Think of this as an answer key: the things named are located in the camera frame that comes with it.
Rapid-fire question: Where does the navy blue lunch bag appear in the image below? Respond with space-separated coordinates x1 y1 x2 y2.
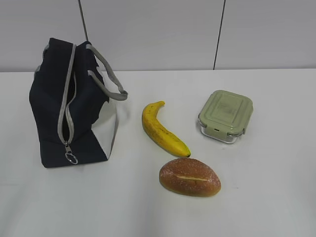
29 38 128 168

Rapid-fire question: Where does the green lid glass container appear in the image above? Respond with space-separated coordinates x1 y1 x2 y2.
197 90 253 144

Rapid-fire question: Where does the yellow banana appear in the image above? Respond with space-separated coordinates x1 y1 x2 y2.
141 101 191 158

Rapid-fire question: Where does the brown bread roll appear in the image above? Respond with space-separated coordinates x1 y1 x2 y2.
158 158 221 197

